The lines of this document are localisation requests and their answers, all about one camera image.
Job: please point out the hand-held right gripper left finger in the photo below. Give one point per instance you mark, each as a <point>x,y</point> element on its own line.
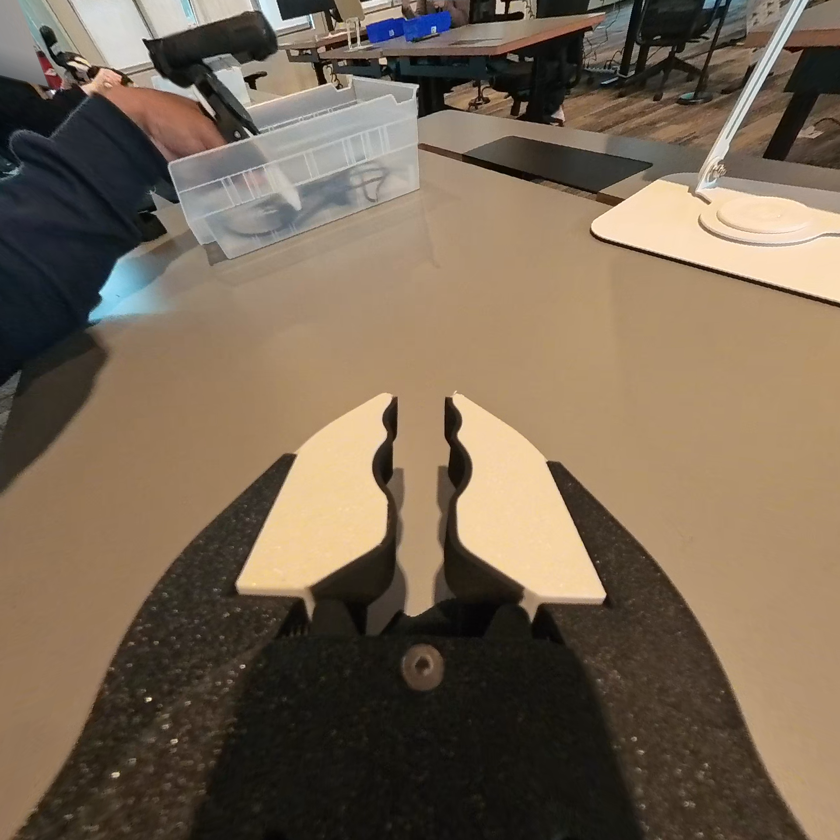
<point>315,512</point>

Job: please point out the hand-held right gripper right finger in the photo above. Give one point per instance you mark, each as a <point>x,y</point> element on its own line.
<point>518,525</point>

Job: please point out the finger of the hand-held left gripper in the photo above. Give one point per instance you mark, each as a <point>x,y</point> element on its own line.
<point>279,174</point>

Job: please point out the clear plastic bin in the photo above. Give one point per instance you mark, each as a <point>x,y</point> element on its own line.
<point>367,118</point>

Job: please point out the person's left forearm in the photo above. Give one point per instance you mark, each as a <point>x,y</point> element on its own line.
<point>65,197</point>

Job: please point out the person's left hand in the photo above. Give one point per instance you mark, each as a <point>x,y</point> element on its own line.
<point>170,121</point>

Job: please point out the blue plastic box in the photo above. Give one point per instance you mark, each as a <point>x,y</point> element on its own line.
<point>426,23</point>
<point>386,29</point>

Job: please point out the black desk mat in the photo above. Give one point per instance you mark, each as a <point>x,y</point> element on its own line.
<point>558,164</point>

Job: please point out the black office chair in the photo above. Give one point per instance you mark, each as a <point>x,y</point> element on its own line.
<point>676,26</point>

